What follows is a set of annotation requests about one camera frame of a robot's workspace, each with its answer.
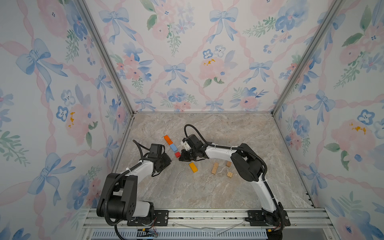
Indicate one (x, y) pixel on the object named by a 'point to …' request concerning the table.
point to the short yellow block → (193, 167)
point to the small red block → (178, 154)
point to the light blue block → (173, 147)
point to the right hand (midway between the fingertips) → (179, 158)
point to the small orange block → (168, 140)
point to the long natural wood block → (215, 168)
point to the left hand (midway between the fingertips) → (170, 160)
